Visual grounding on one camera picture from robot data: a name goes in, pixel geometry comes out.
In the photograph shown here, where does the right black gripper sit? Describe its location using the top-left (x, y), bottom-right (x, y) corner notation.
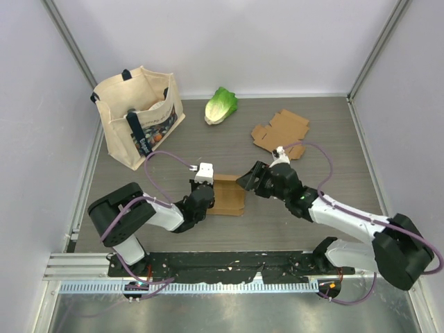
top-left (237, 160), bottom-right (289, 202)

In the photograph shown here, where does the brown cardboard box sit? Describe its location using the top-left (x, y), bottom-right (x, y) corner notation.
top-left (207, 174), bottom-right (246, 216)

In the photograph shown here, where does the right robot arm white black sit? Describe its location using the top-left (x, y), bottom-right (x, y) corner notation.
top-left (236, 161), bottom-right (434, 291)

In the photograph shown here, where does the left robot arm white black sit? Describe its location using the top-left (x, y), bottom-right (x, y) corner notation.
top-left (87, 180), bottom-right (215, 277)

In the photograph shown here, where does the green lettuce head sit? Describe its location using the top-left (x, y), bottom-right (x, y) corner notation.
top-left (204, 87), bottom-right (239, 125)

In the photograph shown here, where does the white item inside bag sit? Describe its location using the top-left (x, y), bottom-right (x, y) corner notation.
top-left (148, 101), bottom-right (165, 111)

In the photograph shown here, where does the beige canvas tote bag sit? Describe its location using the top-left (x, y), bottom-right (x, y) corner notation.
top-left (90, 66), bottom-right (185, 171)

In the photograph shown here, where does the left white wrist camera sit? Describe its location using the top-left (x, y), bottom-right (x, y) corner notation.
top-left (189, 162), bottom-right (214, 185)

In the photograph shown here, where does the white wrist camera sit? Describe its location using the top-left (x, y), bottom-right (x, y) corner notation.
top-left (189, 162), bottom-right (214, 185)
top-left (269, 146), bottom-right (290, 168)

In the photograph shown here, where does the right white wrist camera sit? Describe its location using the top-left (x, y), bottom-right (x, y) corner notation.
top-left (269, 146), bottom-right (290, 168)

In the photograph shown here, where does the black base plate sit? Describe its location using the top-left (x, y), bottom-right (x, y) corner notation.
top-left (129, 251), bottom-right (355, 284)

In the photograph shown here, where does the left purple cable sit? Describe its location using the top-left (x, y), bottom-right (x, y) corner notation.
top-left (100, 150), bottom-right (198, 301)

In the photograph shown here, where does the white slotted cable duct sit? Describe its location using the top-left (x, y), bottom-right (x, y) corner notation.
top-left (59, 280), bottom-right (318, 295)

